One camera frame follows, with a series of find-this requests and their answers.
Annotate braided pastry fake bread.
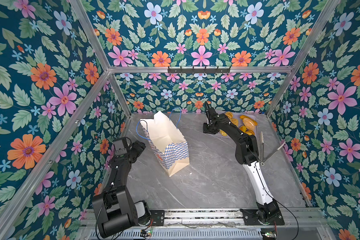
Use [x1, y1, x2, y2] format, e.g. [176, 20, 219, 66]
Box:
[220, 130, 227, 137]

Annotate lilac plastic tray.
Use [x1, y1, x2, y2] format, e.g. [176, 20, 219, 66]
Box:
[218, 112, 259, 137]

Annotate rear ridged fake bread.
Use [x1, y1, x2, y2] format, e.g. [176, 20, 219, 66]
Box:
[224, 112, 233, 119]

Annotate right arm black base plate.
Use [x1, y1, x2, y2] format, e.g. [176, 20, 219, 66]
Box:
[240, 209, 285, 226]

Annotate striped yellow bun fake bread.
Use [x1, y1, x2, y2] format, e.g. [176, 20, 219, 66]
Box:
[245, 130, 255, 136]

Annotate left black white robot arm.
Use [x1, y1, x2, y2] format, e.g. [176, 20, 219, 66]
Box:
[92, 137, 152, 239]

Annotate brown sandwich fake bread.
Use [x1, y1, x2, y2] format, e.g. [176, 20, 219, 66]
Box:
[240, 115, 258, 131]

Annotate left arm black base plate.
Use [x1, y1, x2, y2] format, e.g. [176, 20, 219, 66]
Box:
[145, 210, 166, 227]

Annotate aluminium cage frame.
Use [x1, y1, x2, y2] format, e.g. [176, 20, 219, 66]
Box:
[0, 0, 342, 240]

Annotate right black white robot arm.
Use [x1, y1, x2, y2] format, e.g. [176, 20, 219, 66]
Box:
[203, 102, 280, 225]

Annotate ridged roll fake bread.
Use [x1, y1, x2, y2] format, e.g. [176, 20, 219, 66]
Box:
[230, 118, 239, 127]

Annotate white perforated cable duct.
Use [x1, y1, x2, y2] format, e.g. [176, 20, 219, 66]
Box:
[107, 228, 263, 240]

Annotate blue checkered paper bag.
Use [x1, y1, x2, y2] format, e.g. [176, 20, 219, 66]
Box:
[136, 111, 190, 177]

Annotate metal tongs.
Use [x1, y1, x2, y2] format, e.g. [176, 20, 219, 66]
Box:
[259, 131, 286, 166]

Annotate black hook rail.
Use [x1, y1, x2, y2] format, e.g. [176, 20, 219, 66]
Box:
[167, 66, 231, 75]

